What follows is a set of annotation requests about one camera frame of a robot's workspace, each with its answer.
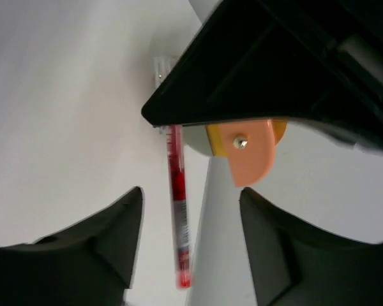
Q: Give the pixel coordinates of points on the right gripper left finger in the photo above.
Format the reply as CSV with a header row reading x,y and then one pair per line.
x,y
88,263

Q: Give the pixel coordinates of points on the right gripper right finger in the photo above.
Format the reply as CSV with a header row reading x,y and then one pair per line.
x,y
296,263

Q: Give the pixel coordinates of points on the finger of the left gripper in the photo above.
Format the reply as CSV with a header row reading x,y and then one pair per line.
x,y
318,63

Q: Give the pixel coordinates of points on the red pen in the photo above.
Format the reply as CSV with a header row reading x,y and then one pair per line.
x,y
181,233

